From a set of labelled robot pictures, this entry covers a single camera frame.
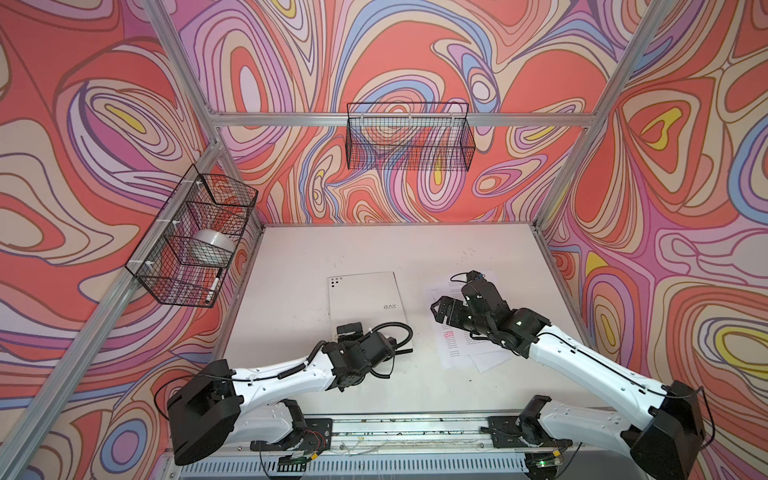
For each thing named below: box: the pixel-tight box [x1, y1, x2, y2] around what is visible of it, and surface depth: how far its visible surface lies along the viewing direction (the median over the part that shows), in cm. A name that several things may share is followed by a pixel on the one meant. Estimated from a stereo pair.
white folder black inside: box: [327, 271, 414, 349], surface depth 99 cm
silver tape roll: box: [191, 229, 237, 266], surface depth 74 cm
